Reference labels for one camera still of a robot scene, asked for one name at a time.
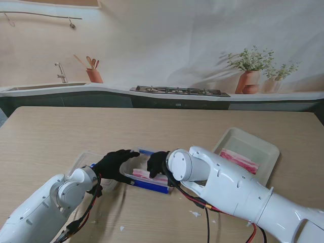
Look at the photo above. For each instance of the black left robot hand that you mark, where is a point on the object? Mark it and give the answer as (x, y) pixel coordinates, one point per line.
(112, 164)

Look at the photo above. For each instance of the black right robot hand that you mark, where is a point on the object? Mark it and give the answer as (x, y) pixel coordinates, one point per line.
(157, 162)

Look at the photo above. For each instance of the stack of raw bacon slices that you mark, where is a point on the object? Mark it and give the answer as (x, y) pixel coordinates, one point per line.
(141, 174)

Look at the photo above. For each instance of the clear plastic food container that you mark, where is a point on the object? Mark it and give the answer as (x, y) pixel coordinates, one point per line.
(149, 188)

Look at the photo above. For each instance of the clear lid with blue label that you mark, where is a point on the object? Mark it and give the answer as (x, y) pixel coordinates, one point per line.
(83, 159)

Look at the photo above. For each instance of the raw bacon slice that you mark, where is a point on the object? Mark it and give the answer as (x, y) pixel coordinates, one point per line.
(240, 160)

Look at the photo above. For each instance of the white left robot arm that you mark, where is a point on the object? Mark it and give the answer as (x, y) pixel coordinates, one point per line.
(35, 205)

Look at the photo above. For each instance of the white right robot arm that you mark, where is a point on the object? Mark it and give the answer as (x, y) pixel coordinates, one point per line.
(240, 187)

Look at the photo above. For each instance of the beige plastic tray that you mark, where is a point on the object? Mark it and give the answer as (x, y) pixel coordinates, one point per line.
(263, 146)

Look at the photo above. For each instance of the printed kitchen backdrop cloth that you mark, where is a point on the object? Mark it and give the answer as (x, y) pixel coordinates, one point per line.
(162, 38)

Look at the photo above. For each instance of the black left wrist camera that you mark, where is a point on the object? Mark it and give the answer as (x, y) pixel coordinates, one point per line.
(95, 191)

